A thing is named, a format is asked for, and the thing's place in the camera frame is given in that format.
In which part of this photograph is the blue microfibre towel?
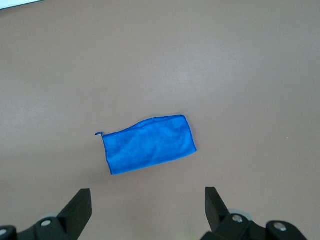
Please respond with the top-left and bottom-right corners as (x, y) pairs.
(94, 114), (198, 176)

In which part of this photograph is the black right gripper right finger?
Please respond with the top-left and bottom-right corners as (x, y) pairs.
(199, 186), (308, 240)

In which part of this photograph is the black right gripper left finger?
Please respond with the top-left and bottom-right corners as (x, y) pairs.
(0, 188), (93, 240)

